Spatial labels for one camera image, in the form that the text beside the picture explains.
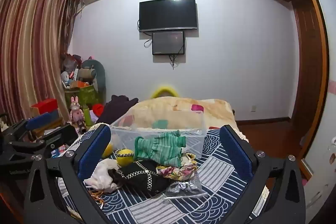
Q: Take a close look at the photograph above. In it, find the small black monitor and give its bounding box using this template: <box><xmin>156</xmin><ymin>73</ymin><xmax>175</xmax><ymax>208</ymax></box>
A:
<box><xmin>152</xmin><ymin>30</ymin><xmax>185</xmax><ymax>56</ymax></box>

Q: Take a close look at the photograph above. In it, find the pile of toys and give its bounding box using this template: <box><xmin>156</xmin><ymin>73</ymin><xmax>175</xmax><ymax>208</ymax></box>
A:
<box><xmin>61</xmin><ymin>53</ymin><xmax>91</xmax><ymax>89</ymax></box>

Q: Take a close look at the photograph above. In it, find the green striped glove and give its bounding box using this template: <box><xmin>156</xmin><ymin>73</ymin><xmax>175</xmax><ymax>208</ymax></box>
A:
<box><xmin>134</xmin><ymin>130</ymin><xmax>187</xmax><ymax>167</ymax></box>

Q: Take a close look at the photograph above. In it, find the grey plush toy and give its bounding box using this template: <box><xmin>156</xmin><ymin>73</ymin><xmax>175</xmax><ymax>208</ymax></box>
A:
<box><xmin>81</xmin><ymin>59</ymin><xmax>106</xmax><ymax>91</ymax></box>

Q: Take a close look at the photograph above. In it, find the pink bunny doll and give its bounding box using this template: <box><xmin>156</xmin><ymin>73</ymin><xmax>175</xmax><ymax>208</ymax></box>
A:
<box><xmin>70</xmin><ymin>96</ymin><xmax>86</xmax><ymax>133</ymax></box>

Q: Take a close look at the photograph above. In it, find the blue patterned bedsheet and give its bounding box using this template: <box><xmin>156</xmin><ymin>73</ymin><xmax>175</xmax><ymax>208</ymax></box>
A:
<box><xmin>58</xmin><ymin>123</ymin><xmax>269</xmax><ymax>224</ymax></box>

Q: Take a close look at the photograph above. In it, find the wall-mounted black television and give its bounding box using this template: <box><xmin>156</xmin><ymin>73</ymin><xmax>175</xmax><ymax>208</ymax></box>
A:
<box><xmin>139</xmin><ymin>0</ymin><xmax>198</xmax><ymax>32</ymax></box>

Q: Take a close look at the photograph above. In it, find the yellow soft toy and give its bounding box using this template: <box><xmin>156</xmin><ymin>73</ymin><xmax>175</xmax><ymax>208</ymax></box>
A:
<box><xmin>102</xmin><ymin>143</ymin><xmax>114</xmax><ymax>159</ymax></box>

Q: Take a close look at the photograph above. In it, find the green bottle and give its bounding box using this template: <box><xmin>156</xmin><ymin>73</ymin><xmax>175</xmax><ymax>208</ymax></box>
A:
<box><xmin>83</xmin><ymin>106</ymin><xmax>93</xmax><ymax>126</ymax></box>

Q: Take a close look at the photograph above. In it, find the yellow tennis ball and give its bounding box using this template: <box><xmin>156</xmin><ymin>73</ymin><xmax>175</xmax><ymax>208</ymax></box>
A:
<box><xmin>116</xmin><ymin>149</ymin><xmax>135</xmax><ymax>165</ymax></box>

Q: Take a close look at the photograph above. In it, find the striped brown curtain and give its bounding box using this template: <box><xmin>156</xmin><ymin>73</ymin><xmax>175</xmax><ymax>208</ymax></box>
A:
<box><xmin>0</xmin><ymin>0</ymin><xmax>80</xmax><ymax>119</ymax></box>

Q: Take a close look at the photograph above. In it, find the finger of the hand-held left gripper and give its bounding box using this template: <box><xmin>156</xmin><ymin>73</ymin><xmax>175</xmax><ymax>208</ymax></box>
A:
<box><xmin>9</xmin><ymin>110</ymin><xmax>60</xmax><ymax>140</ymax></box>
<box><xmin>10</xmin><ymin>125</ymin><xmax>79</xmax><ymax>159</ymax></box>

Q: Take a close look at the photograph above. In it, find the dark purple garment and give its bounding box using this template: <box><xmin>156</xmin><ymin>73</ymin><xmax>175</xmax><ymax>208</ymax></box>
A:
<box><xmin>96</xmin><ymin>94</ymin><xmax>139</xmax><ymax>125</ymax></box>

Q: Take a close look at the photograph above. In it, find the black cloth with silver chain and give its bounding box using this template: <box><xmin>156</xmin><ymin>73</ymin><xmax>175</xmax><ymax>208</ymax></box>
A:
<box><xmin>108</xmin><ymin>160</ymin><xmax>179</xmax><ymax>197</ymax></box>

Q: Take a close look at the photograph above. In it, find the beige fleece blanket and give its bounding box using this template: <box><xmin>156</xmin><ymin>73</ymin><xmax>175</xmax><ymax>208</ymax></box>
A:
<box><xmin>129</xmin><ymin>97</ymin><xmax>235</xmax><ymax>133</ymax></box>

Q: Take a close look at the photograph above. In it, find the green cardboard box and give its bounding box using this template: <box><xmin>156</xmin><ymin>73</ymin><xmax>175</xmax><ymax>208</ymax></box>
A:
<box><xmin>64</xmin><ymin>84</ymin><xmax>103</xmax><ymax>112</ymax></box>

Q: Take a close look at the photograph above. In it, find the cream crochet cover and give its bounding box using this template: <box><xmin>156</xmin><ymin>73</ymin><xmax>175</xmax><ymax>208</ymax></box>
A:
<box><xmin>235</xmin><ymin>120</ymin><xmax>249</xmax><ymax>142</ymax></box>

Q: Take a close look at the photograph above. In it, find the brown wooden wardrobe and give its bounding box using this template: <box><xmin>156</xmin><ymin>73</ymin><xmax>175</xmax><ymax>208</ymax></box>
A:
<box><xmin>252</xmin><ymin>0</ymin><xmax>330</xmax><ymax>180</ymax></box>

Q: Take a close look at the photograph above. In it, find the clear plastic storage box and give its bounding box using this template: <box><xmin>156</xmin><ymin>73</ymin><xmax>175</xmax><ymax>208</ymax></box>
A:
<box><xmin>109</xmin><ymin>110</ymin><xmax>208</xmax><ymax>161</ymax></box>

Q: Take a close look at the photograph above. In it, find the silver plastic bag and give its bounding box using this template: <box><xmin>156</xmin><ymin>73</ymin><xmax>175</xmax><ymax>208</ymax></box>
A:
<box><xmin>163</xmin><ymin>177</ymin><xmax>208</xmax><ymax>199</ymax></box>

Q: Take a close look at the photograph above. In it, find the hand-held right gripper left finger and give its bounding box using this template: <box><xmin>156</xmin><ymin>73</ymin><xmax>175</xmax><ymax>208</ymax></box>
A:
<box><xmin>24</xmin><ymin>124</ymin><xmax>116</xmax><ymax>224</ymax></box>

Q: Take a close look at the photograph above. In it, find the floral fabric pouch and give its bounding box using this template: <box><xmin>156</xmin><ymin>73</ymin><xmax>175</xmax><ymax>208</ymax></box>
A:
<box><xmin>156</xmin><ymin>153</ymin><xmax>200</xmax><ymax>183</ymax></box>

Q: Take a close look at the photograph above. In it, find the red box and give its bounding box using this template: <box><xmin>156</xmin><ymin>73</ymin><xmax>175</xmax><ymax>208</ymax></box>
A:
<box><xmin>31</xmin><ymin>98</ymin><xmax>59</xmax><ymax>115</ymax></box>

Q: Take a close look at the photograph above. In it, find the white sliding door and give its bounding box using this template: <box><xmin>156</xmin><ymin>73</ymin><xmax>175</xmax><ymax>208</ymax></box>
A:
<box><xmin>301</xmin><ymin>0</ymin><xmax>336</xmax><ymax>214</ymax></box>

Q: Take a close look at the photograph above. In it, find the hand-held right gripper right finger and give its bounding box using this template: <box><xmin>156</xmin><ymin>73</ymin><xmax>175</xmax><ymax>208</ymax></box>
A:
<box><xmin>219</xmin><ymin>124</ymin><xmax>306</xmax><ymax>224</ymax></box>

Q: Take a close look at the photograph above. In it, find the white drawstring pouch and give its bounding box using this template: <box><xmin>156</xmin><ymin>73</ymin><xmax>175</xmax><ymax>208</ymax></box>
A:
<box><xmin>83</xmin><ymin>158</ymin><xmax>121</xmax><ymax>211</ymax></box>

